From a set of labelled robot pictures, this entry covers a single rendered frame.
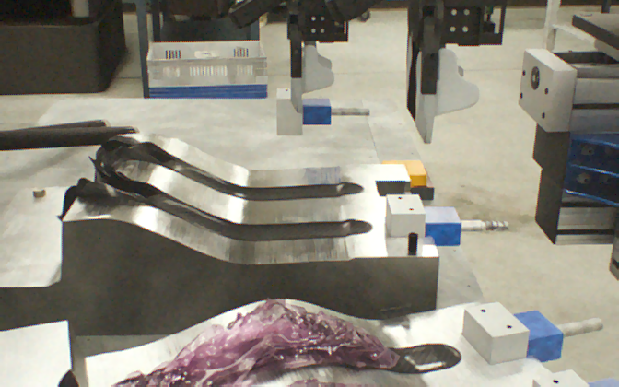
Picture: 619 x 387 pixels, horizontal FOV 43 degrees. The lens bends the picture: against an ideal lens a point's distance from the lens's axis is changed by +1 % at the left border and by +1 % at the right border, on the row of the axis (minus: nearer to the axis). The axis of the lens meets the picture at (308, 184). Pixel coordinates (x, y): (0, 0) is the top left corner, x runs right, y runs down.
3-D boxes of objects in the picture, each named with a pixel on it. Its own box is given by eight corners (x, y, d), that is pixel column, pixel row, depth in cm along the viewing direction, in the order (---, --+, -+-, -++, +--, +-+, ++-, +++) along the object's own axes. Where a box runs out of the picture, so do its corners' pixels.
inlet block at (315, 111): (367, 123, 113) (367, 87, 111) (370, 134, 108) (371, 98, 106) (277, 123, 112) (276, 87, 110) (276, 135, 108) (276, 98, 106)
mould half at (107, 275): (401, 225, 105) (405, 131, 100) (434, 332, 81) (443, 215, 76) (29, 228, 104) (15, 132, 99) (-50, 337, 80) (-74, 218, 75)
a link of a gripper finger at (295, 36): (302, 78, 101) (301, 9, 100) (290, 78, 101) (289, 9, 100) (301, 77, 106) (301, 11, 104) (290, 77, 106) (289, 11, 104)
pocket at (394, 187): (408, 206, 98) (410, 180, 97) (414, 225, 93) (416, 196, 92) (373, 206, 98) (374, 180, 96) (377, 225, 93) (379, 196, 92)
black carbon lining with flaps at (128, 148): (361, 196, 97) (364, 124, 93) (375, 256, 82) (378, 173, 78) (82, 198, 96) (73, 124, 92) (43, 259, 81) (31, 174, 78)
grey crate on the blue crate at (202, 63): (263, 67, 432) (262, 41, 427) (268, 87, 395) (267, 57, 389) (153, 69, 426) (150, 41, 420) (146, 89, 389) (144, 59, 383)
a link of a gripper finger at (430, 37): (439, 94, 72) (441, -3, 71) (423, 94, 72) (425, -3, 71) (430, 94, 77) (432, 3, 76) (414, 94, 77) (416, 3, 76)
